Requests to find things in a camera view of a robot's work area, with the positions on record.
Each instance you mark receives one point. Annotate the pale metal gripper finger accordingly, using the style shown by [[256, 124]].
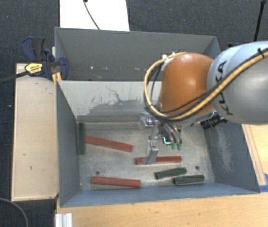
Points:
[[149, 148], [153, 155]]

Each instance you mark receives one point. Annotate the red-brown flat block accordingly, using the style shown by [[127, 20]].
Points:
[[169, 159], [110, 144], [114, 181]]

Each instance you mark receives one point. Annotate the dark green flat block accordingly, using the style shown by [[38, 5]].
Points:
[[170, 173], [188, 180], [81, 138]]

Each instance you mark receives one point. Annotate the grey metal bin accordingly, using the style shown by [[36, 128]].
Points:
[[114, 55]]

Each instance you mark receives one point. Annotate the pale wood board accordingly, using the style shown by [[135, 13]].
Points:
[[34, 138]]

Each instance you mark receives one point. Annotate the black cylinder on white bracket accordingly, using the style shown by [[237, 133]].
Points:
[[210, 122]]

